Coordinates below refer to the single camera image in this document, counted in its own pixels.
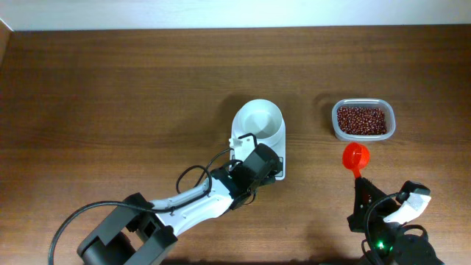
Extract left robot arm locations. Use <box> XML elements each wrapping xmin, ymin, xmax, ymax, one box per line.
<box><xmin>77</xmin><ymin>144</ymin><xmax>283</xmax><ymax>264</ymax></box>

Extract clear plastic bean container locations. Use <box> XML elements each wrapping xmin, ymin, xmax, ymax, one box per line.
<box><xmin>331</xmin><ymin>99</ymin><xmax>396</xmax><ymax>141</ymax></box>

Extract red beans in container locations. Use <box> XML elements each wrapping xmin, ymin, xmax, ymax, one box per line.
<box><xmin>336</xmin><ymin>107</ymin><xmax>387</xmax><ymax>135</ymax></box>

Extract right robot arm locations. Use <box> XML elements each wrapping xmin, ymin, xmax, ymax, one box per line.
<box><xmin>347</xmin><ymin>177</ymin><xmax>443</xmax><ymax>265</ymax></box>

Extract white digital kitchen scale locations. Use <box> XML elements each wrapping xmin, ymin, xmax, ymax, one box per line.
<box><xmin>230</xmin><ymin>126</ymin><xmax>286</xmax><ymax>181</ymax></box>

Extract orange measuring scoop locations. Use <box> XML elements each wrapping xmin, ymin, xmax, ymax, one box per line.
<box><xmin>342</xmin><ymin>142</ymin><xmax>370</xmax><ymax>179</ymax></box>

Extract white round bowl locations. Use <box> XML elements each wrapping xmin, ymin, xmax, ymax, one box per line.
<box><xmin>232</xmin><ymin>99</ymin><xmax>285</xmax><ymax>145</ymax></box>

